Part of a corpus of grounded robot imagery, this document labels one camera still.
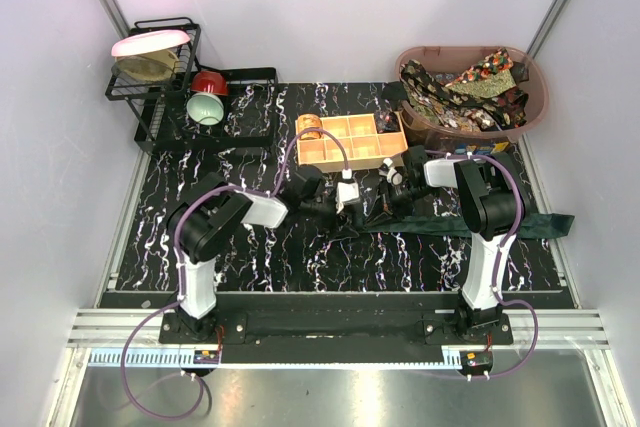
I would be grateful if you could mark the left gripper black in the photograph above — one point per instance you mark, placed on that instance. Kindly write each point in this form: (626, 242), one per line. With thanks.
(332, 222)

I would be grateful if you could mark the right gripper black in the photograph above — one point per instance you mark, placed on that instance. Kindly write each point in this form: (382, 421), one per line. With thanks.
(390, 203)

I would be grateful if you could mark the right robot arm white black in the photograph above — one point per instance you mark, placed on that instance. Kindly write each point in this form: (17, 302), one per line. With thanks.
(492, 209)

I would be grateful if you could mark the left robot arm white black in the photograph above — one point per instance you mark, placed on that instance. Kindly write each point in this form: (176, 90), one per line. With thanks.
(205, 218)

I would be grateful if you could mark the pile of patterned ties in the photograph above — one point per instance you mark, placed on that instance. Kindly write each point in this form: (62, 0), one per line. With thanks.
(485, 97)

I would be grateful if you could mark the black marble pattern mat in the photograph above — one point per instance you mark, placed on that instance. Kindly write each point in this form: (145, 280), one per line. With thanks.
(295, 258)

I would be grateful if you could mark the wooden compartment box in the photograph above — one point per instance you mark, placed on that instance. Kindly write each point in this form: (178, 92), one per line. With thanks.
(365, 148)

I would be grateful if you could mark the blue yellow small box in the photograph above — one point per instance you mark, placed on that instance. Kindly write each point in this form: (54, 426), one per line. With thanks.
(484, 149)

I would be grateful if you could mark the rolled dark patterned tie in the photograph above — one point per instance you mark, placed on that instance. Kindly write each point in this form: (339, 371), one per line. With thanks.
(387, 122)

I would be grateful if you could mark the rolled orange tie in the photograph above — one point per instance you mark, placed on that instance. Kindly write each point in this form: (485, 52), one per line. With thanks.
(311, 125)

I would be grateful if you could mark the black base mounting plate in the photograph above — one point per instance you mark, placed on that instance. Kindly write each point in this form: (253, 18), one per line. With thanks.
(434, 318)

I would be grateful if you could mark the brown plastic basket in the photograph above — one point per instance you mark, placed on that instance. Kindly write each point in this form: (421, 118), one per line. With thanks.
(446, 61)

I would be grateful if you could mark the light green bowl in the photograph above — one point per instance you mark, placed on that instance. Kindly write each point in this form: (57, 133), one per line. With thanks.
(205, 109)

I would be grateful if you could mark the red bowl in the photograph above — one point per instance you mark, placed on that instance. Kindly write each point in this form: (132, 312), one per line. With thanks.
(210, 82)

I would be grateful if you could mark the beige plate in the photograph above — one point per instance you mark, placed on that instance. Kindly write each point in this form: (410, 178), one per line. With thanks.
(157, 66)

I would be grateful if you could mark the pink plate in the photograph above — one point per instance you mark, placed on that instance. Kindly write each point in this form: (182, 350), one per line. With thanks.
(149, 42)

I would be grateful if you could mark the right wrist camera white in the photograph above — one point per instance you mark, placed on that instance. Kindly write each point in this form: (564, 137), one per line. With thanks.
(389, 172)

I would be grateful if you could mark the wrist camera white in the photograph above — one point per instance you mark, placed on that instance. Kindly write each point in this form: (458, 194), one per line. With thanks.
(389, 172)
(347, 193)

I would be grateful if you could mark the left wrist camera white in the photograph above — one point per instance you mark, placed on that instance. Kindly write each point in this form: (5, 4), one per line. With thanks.
(347, 193)

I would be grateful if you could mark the black wire dish rack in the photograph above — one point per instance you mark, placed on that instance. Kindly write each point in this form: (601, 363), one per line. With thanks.
(170, 87)

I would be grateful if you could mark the aluminium rail frame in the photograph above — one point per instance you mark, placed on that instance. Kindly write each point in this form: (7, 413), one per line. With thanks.
(127, 338)

